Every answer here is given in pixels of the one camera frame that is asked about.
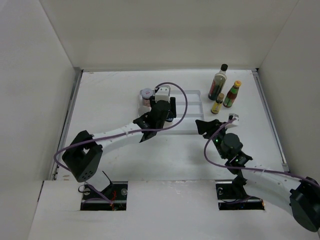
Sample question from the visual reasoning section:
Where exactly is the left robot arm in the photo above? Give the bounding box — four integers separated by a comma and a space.
62, 97, 177, 200

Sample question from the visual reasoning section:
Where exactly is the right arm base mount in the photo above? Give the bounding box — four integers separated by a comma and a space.
215, 181, 265, 211

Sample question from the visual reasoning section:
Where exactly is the small yellow label bottle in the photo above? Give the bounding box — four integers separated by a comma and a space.
211, 93, 225, 114

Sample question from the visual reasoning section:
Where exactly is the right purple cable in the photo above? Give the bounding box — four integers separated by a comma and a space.
203, 116, 320, 188

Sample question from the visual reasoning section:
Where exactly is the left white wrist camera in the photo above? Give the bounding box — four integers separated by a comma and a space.
154, 85, 171, 103

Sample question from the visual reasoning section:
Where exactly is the orange spice jar white lid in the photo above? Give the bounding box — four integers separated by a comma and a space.
141, 88, 154, 107

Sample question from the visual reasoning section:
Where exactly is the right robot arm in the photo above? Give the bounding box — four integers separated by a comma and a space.
195, 116, 320, 232

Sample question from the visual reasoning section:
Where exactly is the dark soy sauce bottle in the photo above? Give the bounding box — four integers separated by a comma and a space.
208, 63, 229, 101

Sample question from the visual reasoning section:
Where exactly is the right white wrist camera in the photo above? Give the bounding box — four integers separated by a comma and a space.
225, 113, 240, 129

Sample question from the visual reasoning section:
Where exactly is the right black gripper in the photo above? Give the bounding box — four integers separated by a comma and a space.
195, 119, 228, 159

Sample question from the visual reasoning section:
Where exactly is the white divided organizer tray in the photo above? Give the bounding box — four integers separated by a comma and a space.
137, 89, 205, 136

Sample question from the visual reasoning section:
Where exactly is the red sauce bottle yellow cap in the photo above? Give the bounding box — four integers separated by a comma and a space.
223, 80, 242, 108

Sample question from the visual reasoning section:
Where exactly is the blue label jar silver lid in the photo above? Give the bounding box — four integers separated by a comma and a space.
138, 104, 151, 116

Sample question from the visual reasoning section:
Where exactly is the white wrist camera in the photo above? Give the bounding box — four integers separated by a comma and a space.
225, 113, 240, 129
154, 85, 171, 103

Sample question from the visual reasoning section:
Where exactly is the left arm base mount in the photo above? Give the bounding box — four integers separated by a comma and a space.
78, 181, 128, 212

